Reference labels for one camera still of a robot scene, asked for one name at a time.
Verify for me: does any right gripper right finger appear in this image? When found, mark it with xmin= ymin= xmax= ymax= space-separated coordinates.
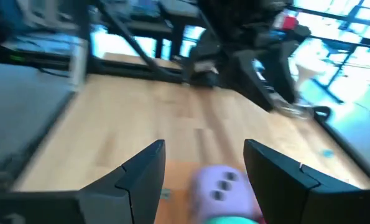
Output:
xmin=243 ymin=139 xmax=356 ymax=224

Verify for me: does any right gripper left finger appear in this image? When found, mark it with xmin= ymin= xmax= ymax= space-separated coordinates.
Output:
xmin=77 ymin=139 xmax=167 ymax=224

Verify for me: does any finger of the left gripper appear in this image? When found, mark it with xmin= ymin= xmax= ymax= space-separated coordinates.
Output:
xmin=267 ymin=40 xmax=299 ymax=105
xmin=234 ymin=49 xmax=275 ymax=112

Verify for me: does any black strap handle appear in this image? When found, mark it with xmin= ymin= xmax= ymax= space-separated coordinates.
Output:
xmin=312 ymin=105 xmax=332 ymax=124

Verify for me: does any dark computer workstation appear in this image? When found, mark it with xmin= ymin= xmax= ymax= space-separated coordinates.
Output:
xmin=0 ymin=27 xmax=91 ymax=91

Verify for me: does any large teal foam die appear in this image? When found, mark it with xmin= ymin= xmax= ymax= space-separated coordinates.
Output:
xmin=203 ymin=216 xmax=260 ymax=224

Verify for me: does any large purple foam die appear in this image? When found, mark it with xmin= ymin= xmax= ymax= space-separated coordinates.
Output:
xmin=189 ymin=164 xmax=263 ymax=223

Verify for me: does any white mushroom-shaped lamp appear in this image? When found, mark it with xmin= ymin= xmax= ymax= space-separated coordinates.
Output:
xmin=277 ymin=58 xmax=328 ymax=121

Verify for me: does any orange translucent plastic bin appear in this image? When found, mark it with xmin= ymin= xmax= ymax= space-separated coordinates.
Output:
xmin=155 ymin=160 xmax=266 ymax=224

